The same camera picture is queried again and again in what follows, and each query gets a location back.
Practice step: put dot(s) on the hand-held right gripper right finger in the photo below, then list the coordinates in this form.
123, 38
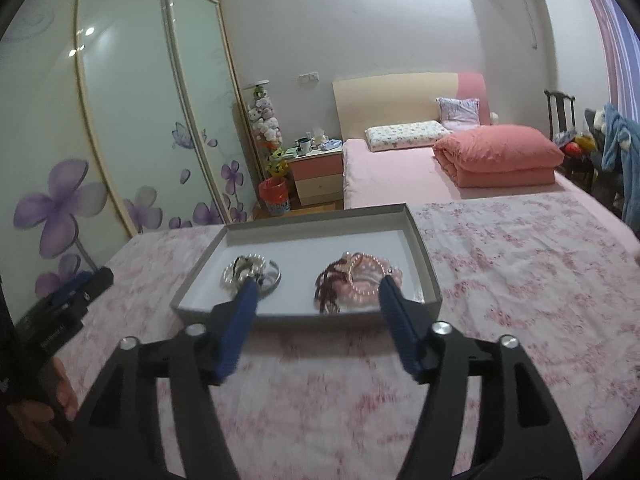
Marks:
395, 320

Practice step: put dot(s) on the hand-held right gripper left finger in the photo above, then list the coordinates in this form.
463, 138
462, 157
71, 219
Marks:
240, 320

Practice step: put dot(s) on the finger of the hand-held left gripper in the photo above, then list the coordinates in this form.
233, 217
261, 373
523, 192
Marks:
99, 280
72, 287

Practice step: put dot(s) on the silver bangle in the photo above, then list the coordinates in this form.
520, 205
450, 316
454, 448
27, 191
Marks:
272, 272

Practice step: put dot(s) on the grey tray box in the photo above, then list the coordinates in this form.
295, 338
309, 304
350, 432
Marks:
300, 260

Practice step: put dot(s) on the person's left hand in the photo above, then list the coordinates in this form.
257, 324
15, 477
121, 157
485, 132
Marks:
66, 392

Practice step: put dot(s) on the pink floral tablecloth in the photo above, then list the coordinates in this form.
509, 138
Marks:
500, 285

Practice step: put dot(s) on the bin with red bag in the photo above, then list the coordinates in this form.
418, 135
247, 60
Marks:
273, 195

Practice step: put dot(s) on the pink-sheeted bed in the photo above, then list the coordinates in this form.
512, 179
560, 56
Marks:
385, 175

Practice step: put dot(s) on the pink beige nightstand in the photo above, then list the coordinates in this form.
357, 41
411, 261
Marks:
317, 177

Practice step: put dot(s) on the floral glass wardrobe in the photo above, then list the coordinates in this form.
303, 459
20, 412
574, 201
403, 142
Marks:
125, 110

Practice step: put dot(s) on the white patterned pillow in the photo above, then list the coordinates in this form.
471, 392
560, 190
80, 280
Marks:
405, 135

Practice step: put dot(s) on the white mug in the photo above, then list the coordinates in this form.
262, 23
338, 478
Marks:
304, 146

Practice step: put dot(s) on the folded pink quilt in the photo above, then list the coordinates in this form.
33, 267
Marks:
495, 155

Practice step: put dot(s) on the column of plush toys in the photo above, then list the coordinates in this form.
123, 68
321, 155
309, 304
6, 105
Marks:
265, 125

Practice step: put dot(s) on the purple floral pillow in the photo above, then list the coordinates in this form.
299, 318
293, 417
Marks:
459, 112

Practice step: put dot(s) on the beige pink headboard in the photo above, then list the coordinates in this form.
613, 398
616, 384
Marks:
395, 97

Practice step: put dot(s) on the red yellow toy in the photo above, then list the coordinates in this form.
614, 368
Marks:
580, 146

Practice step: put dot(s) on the dark wooden chair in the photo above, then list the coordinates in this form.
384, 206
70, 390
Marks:
557, 110

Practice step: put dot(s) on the blue garment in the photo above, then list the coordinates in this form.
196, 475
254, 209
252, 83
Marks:
620, 150

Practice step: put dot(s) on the grey plush toy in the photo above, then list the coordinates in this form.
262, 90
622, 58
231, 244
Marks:
595, 121

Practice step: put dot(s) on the pink purple curtain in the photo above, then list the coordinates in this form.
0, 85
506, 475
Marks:
620, 60

